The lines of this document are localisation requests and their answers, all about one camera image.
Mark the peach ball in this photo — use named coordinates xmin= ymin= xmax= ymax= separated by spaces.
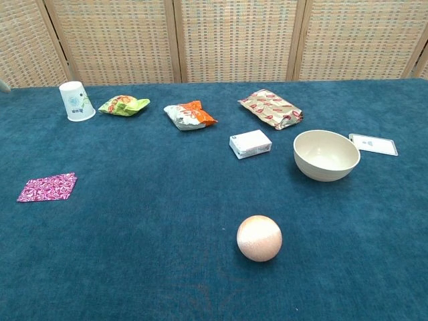
xmin=236 ymin=215 xmax=284 ymax=263

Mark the white paper cup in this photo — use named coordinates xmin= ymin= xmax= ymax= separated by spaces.
xmin=58 ymin=81 xmax=96 ymax=122

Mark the white card in holder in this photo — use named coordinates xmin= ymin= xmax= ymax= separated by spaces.
xmin=348 ymin=132 xmax=399 ymax=157

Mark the blue carpet table cover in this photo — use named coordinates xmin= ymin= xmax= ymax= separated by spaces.
xmin=0 ymin=77 xmax=428 ymax=321

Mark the green snack bag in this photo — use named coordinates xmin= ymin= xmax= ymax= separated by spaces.
xmin=98 ymin=94 xmax=151 ymax=118

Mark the pink patterned paper square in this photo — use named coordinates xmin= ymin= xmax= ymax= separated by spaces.
xmin=16 ymin=172 xmax=78 ymax=203

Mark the small white cardboard box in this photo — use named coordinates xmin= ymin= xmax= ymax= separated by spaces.
xmin=229 ymin=129 xmax=273 ymax=160

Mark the cream bowl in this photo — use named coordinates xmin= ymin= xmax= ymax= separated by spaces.
xmin=293 ymin=129 xmax=361 ymax=183

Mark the gold red-print snack package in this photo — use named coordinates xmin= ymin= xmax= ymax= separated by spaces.
xmin=237 ymin=88 xmax=304 ymax=131

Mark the woven folding screen panel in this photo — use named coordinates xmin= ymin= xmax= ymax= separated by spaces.
xmin=43 ymin=0 xmax=182 ymax=86
xmin=0 ymin=0 xmax=73 ymax=90
xmin=293 ymin=0 xmax=428 ymax=82
xmin=403 ymin=43 xmax=428 ymax=80
xmin=172 ymin=0 xmax=307 ymax=84

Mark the orange white snack bag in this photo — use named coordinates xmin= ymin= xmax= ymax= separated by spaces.
xmin=163 ymin=100 xmax=219 ymax=132

